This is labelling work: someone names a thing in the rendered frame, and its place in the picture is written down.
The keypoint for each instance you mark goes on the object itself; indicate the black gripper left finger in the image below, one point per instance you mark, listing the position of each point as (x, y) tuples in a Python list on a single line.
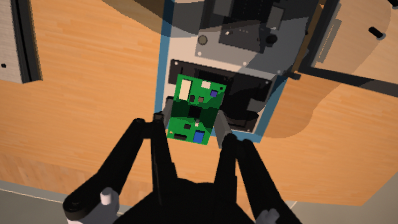
[(96, 201)]

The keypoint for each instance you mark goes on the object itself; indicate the green circuit board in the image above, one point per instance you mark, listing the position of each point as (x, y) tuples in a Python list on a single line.
[(195, 106)]

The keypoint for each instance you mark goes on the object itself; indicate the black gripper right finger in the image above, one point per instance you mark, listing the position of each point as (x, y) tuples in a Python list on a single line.
[(265, 201)]

